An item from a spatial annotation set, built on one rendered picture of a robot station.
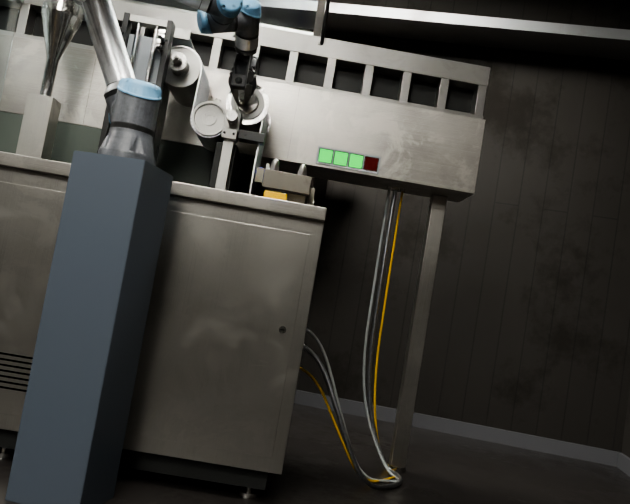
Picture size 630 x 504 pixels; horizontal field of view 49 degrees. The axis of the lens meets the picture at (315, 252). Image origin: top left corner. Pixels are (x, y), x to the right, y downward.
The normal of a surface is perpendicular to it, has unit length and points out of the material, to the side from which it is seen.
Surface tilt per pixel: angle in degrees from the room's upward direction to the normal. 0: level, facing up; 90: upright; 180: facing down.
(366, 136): 90
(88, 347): 90
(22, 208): 90
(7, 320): 90
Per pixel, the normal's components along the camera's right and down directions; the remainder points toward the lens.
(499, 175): -0.16, -0.10
